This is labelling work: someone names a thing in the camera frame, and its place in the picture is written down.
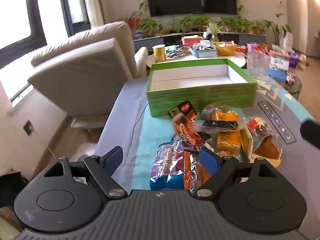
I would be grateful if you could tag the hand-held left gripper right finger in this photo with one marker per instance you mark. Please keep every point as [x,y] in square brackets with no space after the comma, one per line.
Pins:
[208,160]

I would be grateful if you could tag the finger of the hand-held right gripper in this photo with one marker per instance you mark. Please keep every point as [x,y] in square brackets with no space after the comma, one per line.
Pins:
[311,132]

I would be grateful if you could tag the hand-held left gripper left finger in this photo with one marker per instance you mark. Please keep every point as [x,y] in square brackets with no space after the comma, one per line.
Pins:
[113,156]

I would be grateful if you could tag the orange cake packet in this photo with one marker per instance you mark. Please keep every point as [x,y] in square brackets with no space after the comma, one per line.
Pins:
[226,138]

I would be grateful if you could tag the clear brown cake packet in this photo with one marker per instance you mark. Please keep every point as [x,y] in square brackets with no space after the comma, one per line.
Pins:
[267,145]

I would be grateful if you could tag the round clear snack packet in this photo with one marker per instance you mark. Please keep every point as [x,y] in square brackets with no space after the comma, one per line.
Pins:
[212,112]

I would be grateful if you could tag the black red snack packet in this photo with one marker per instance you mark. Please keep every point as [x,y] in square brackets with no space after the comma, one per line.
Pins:
[183,107]

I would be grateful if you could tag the green cardboard box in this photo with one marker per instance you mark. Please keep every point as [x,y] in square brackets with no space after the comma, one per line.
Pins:
[200,97]

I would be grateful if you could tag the orange strip clear packet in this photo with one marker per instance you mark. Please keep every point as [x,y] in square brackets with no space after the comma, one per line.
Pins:
[187,172]

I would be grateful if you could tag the grey power strip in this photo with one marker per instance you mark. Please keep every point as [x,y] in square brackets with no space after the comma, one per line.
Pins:
[276,122]

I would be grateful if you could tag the black strip snack packet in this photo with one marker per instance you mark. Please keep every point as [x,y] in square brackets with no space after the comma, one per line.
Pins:
[220,125]

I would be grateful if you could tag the red orange snack packet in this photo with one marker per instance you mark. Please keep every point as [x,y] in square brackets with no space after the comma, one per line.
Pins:
[183,127]

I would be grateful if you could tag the purple blue snack packet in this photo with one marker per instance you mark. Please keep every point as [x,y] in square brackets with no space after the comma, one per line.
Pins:
[166,162]

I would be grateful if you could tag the round dark side table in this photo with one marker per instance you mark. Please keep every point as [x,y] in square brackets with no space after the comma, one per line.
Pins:
[296,87]

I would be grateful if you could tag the red wrapped candies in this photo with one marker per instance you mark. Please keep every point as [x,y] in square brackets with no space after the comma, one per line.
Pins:
[290,78]

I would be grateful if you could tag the blue white cardboard box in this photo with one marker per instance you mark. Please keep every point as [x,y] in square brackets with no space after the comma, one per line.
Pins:
[277,71]

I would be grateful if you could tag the purple bag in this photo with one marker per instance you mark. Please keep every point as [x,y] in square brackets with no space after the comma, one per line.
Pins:
[293,60]

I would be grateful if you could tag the glass mug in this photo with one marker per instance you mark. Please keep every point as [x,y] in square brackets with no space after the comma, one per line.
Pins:
[258,66]

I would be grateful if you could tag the white tall humidifier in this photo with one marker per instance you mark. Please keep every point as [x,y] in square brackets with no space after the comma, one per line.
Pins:
[288,40]

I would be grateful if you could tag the beige sofa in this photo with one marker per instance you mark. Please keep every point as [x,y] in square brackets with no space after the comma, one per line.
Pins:
[82,65]

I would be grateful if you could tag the pink box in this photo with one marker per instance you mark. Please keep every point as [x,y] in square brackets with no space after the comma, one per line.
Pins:
[253,47]

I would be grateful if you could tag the round white table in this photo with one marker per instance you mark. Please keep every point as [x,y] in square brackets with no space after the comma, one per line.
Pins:
[235,58]

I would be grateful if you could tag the black floor object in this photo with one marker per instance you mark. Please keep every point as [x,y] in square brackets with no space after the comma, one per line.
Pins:
[11,187]

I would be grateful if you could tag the grey storage tray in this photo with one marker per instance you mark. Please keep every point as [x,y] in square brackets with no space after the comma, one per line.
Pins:
[202,52]

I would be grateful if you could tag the tall leafy floor plant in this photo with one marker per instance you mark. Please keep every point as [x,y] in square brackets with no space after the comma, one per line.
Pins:
[280,27]

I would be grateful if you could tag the wicker basket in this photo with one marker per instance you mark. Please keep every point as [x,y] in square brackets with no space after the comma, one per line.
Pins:
[226,50]

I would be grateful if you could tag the yellow can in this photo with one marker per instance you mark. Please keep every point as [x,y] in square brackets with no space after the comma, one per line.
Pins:
[159,53]

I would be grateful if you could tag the potted green plant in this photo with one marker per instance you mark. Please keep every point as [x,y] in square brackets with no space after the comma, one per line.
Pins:
[230,22]
[258,26]
[150,26]
[186,21]

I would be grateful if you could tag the orange box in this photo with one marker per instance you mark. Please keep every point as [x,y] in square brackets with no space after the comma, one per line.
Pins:
[191,41]

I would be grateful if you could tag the grey television cabinet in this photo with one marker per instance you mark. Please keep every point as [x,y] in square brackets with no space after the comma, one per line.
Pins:
[150,41]

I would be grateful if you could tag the spider plant in vase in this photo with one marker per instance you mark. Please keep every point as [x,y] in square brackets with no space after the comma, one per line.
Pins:
[213,28]

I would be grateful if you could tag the red flower decoration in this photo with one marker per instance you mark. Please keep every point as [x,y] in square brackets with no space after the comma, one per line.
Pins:
[133,21]

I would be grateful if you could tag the narrow black framed window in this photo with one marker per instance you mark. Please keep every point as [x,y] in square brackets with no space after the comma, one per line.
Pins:
[73,7]

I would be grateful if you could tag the white curtain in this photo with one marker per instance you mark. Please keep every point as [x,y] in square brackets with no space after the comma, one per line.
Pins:
[96,2]

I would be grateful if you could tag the large black framed window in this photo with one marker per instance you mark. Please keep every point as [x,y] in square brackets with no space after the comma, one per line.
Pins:
[15,12]

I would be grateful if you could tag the wall socket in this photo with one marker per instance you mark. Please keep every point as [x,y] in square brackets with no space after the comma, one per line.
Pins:
[28,128]

